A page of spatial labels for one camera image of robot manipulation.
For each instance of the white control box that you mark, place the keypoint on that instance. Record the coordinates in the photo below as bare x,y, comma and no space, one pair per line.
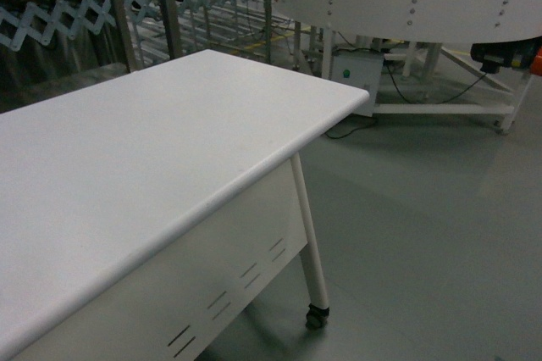
361,69

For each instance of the expandable roller conveyor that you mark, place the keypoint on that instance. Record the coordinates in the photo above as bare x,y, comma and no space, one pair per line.
242,27

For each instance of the white round conveyor table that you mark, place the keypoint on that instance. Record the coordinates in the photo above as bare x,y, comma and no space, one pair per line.
426,46

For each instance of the black conveyor motor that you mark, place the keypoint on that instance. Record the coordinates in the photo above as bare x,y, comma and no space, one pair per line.
517,55

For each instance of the orange motor guard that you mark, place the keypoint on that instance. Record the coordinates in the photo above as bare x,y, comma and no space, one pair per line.
536,66

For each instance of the white table frame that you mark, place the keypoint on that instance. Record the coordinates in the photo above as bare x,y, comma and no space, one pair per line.
176,303

